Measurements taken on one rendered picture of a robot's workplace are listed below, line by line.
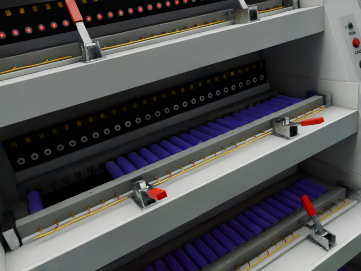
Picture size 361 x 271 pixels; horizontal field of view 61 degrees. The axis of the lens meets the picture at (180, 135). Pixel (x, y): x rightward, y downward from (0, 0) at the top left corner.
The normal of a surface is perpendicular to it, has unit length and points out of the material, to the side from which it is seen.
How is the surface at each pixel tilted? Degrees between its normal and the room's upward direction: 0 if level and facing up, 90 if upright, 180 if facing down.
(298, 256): 21
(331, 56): 90
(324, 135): 111
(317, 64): 90
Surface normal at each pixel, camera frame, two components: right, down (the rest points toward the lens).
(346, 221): -0.18, -0.91
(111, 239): 0.49, 0.25
